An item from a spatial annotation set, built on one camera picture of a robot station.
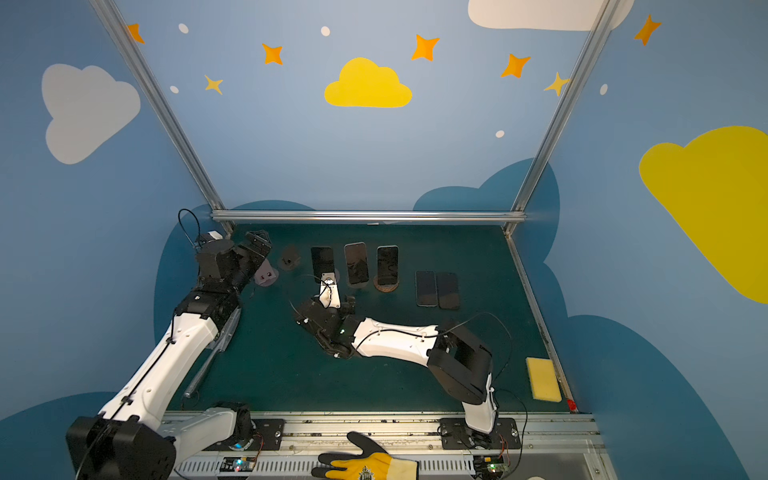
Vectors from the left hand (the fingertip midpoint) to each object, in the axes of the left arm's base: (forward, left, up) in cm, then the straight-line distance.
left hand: (265, 241), depth 77 cm
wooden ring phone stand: (+5, -32, -29) cm, 44 cm away
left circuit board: (-46, +3, -30) cm, 55 cm away
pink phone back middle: (+7, -22, -22) cm, 32 cm away
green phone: (+6, -46, -30) cm, 56 cm away
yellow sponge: (-25, -77, -28) cm, 86 cm away
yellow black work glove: (-46, -30, -27) cm, 61 cm away
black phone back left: (+10, -10, -20) cm, 25 cm away
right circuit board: (-45, -58, -30) cm, 79 cm away
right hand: (-8, -16, -13) cm, 22 cm away
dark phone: (+7, -32, -18) cm, 38 cm away
